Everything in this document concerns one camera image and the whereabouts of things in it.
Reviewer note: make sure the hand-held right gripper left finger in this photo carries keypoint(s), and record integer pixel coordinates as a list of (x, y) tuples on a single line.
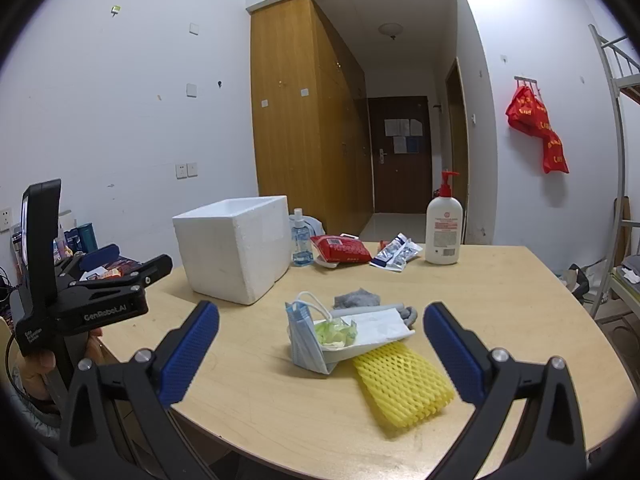
[(192, 350)]

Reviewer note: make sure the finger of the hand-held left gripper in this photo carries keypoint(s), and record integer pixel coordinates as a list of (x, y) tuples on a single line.
[(155, 267), (100, 256)]

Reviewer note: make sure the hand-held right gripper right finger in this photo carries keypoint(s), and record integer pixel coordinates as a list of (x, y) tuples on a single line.
[(450, 350)]

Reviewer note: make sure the light grey sock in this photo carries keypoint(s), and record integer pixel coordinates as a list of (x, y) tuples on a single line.
[(407, 314)]

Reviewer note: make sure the yellow foam fruit net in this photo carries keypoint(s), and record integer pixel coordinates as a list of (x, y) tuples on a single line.
[(400, 385)]

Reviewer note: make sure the white foam box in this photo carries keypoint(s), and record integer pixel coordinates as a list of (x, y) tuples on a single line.
[(225, 260)]

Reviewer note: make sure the white paper tissue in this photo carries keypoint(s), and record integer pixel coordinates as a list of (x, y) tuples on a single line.
[(380, 327)]

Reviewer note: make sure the blue face mask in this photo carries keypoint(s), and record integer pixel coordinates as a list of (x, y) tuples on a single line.
[(302, 345)]

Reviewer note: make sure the green wrapper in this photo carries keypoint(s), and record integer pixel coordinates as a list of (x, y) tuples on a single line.
[(330, 332)]

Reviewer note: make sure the person's left forearm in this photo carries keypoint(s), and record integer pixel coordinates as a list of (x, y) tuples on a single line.
[(35, 425)]

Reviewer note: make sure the person's left hand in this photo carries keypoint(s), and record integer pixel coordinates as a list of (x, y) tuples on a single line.
[(35, 367)]

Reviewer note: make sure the red white printed box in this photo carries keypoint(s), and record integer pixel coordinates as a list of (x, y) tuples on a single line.
[(102, 274)]

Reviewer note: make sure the white power outlet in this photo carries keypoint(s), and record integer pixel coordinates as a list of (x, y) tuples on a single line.
[(5, 219)]

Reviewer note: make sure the clear foil wrapper packets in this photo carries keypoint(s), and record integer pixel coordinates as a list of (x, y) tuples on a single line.
[(397, 255)]

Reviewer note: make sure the white red pump lotion bottle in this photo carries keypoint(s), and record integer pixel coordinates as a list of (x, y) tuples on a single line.
[(442, 230)]

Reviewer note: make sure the small clear sanitizer bottle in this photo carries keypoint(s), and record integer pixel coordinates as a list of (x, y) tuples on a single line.
[(301, 245)]

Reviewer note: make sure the black plastic bag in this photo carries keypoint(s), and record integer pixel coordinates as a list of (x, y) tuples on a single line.
[(582, 282)]

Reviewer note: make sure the red tissue packet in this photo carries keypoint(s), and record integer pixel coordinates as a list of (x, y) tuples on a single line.
[(340, 249)]

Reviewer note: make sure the pale blue plastic bag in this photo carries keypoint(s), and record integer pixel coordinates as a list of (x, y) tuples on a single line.
[(316, 224)]

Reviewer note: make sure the dark brown door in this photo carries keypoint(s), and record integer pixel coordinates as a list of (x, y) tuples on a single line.
[(400, 180)]

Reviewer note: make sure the wooden side door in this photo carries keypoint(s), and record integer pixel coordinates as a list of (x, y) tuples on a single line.
[(457, 160)]

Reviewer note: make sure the grey folded cloth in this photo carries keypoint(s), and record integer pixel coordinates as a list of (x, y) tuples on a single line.
[(631, 267)]

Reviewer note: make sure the blue paper notice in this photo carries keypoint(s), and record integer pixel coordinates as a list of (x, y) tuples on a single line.
[(412, 145)]

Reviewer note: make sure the brown cardboard sheet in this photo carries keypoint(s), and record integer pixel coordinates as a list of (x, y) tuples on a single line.
[(622, 230)]

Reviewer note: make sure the wooden wardrobe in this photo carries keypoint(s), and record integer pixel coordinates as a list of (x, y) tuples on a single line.
[(300, 110)]

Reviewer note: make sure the large white paper notice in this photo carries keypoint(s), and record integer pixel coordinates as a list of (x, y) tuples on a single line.
[(396, 127)]

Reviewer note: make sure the red hanging bag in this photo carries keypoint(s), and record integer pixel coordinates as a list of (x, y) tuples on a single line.
[(537, 120)]

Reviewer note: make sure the round ceiling lamp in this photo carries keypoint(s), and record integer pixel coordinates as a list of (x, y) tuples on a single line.
[(391, 30)]

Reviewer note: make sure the white wall socket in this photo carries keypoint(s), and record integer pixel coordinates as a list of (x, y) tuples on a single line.
[(181, 170)]

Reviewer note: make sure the white wall switch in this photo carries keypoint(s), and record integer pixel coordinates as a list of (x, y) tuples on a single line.
[(192, 169)]

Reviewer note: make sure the white blank wall plate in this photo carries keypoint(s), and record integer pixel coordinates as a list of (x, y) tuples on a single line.
[(191, 89)]

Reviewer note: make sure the grey metal bunk bed frame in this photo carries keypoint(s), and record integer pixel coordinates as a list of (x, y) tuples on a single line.
[(621, 160)]

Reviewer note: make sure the metal wall hook rack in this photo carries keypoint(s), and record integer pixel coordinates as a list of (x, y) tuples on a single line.
[(525, 80)]

